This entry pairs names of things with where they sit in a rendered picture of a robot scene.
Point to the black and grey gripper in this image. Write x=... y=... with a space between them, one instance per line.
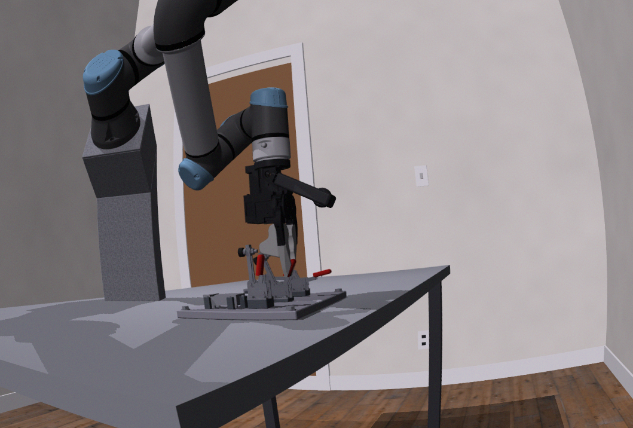
x=276 y=208

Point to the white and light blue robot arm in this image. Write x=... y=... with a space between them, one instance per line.
x=178 y=24

